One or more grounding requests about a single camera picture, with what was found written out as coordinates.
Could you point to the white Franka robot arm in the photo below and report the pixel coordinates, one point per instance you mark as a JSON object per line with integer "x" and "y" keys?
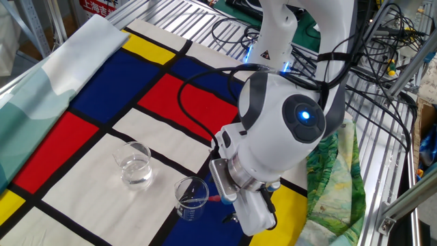
{"x": 273, "y": 143}

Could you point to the blue plastic bag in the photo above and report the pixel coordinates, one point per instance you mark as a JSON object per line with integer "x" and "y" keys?
{"x": 429, "y": 147}

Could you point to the aluminium frame beam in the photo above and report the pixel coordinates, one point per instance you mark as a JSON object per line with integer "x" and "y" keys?
{"x": 409, "y": 198}
{"x": 409, "y": 71}

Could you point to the white plastic bag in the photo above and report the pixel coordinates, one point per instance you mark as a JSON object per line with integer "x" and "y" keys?
{"x": 8, "y": 41}

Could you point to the Mondrian colour block cloth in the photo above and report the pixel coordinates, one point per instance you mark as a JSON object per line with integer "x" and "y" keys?
{"x": 102, "y": 205}

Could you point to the yellow green screwdriver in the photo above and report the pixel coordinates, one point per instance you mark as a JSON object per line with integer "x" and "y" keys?
{"x": 391, "y": 68}

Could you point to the grey perforated rack post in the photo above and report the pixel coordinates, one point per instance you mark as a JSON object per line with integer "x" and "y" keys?
{"x": 34, "y": 24}

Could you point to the teal and white cloth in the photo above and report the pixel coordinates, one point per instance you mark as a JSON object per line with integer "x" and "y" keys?
{"x": 34, "y": 95}

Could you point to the red sign white characters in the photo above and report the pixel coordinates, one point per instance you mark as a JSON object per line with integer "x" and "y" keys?
{"x": 99, "y": 7}

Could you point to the green painting print cloth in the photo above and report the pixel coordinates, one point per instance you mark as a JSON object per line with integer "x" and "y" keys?
{"x": 334, "y": 205}

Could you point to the brown cardboard box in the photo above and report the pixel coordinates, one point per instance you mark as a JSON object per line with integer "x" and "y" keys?
{"x": 421, "y": 116}

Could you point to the beige floral fabric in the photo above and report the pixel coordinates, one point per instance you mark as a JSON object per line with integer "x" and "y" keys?
{"x": 428, "y": 82}

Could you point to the silver wrist camera blue caps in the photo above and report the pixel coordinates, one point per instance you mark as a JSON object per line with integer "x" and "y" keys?
{"x": 222, "y": 179}

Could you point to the empty printed glass beaker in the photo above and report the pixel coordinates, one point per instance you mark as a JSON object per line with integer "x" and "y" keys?
{"x": 191, "y": 213}

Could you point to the glass beaker with water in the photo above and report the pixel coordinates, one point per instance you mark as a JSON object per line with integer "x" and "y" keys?
{"x": 136, "y": 174}

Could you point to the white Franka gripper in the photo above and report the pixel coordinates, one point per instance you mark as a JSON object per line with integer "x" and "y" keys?
{"x": 254, "y": 220}

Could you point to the glass dropper with red bulb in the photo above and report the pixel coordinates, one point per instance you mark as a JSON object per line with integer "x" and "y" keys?
{"x": 214, "y": 198}

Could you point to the green cutting mat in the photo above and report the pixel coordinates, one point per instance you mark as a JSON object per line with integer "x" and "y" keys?
{"x": 304, "y": 34}

